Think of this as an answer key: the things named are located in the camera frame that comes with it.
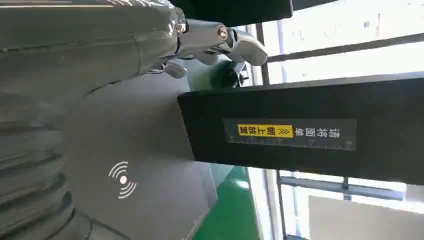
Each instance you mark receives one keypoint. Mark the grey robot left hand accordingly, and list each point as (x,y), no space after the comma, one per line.
(126,109)

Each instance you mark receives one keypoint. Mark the black caster wheel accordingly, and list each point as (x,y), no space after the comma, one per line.
(241,76)

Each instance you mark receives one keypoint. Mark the ribbed grey left arm sleeve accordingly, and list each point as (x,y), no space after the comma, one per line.
(30,185)

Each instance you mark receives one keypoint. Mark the black panel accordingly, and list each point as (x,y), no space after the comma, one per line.
(232,11)

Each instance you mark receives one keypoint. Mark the black and yellow label sticker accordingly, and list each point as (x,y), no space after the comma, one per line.
(291,134)

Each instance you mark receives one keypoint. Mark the black table with label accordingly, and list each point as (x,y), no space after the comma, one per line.
(381,106)

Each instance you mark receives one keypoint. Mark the pale grey board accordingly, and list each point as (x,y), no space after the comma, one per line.
(364,220)

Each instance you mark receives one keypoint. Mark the grey window frame post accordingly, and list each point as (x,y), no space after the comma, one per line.
(263,74)

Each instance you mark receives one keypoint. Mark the grey window frame rail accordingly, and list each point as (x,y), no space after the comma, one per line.
(331,187)

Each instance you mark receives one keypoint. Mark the dark window frame bar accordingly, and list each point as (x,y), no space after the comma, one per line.
(348,48)

